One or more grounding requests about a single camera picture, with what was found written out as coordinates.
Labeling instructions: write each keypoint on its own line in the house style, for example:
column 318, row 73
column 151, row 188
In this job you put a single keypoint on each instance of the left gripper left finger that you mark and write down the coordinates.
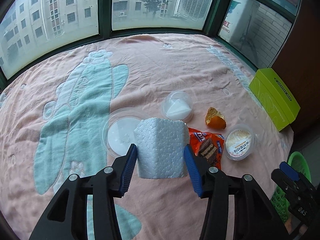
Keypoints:
column 65, row 217

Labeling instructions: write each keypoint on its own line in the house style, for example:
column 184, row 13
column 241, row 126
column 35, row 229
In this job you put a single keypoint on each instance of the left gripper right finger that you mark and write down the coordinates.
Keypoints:
column 254, row 215

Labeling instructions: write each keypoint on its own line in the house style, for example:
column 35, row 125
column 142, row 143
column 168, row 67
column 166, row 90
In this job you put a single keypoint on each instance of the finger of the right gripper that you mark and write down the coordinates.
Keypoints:
column 289, row 171

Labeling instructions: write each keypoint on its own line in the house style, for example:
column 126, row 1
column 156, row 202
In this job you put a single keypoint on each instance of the clear rectangular plastic tray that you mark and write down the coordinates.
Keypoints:
column 247, row 118

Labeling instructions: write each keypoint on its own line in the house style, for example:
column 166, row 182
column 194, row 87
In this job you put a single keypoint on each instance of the white styrofoam block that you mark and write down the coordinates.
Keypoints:
column 160, row 144

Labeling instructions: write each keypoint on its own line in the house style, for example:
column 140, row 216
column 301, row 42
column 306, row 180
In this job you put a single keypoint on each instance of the green plastic waste basket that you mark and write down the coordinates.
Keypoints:
column 284, row 183

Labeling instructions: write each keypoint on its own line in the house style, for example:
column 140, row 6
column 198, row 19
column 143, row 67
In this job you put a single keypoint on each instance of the round plastic pudding cup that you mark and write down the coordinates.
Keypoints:
column 240, row 142

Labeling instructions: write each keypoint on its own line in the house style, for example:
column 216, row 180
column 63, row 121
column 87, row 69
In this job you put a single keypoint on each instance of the green cardboard box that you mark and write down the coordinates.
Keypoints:
column 275, row 97

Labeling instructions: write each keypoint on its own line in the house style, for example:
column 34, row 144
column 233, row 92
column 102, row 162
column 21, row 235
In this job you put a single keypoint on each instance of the orange snack wrapper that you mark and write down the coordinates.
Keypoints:
column 207, row 145

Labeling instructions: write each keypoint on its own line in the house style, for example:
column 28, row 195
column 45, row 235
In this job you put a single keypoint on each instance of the orange peel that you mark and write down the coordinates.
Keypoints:
column 214, row 119

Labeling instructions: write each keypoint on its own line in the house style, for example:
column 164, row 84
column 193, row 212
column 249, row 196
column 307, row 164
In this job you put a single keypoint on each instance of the clear round plastic lid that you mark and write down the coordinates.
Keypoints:
column 117, row 133

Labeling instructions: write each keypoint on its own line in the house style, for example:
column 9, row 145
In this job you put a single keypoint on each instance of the brown wooden wardrobe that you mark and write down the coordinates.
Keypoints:
column 297, row 64

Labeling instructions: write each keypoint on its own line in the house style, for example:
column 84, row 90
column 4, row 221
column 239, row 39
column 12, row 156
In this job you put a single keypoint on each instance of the pink cartoon blanket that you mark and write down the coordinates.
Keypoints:
column 74, row 112

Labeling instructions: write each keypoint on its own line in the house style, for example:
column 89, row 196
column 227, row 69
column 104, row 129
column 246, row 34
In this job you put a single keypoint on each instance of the clear plastic cup with tissue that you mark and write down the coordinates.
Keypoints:
column 178, row 105

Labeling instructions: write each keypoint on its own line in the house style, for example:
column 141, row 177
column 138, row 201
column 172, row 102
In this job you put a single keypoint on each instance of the green window frame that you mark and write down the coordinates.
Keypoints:
column 34, row 30

